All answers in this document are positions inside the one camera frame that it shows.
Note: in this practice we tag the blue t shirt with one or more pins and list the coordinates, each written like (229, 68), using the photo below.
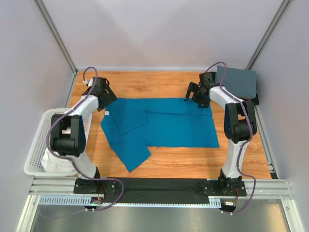
(131, 126)

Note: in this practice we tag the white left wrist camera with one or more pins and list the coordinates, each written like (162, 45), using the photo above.
(88, 82)

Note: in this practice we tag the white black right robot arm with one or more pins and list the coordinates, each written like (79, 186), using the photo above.
(239, 128)

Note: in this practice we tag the left aluminium corner post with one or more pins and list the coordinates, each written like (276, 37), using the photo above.
(52, 28)

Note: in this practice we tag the slotted grey cable duct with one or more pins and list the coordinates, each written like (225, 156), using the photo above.
(89, 201)

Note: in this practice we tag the right aluminium corner post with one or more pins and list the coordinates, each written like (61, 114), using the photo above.
(269, 31)

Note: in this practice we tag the folded grey t shirt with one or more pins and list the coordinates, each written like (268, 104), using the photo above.
(240, 83)

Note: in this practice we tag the white plastic laundry basket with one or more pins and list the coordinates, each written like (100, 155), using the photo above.
(33, 165)

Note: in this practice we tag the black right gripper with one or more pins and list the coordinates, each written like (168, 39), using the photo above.
(194, 87)

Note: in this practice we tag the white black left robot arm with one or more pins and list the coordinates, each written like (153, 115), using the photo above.
(66, 138)

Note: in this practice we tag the aluminium corner post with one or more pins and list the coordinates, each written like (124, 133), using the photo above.
(269, 31)
(52, 28)

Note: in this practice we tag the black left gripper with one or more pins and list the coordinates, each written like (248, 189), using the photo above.
(111, 98)

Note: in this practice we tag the white t shirt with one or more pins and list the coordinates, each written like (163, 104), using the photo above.
(53, 164)

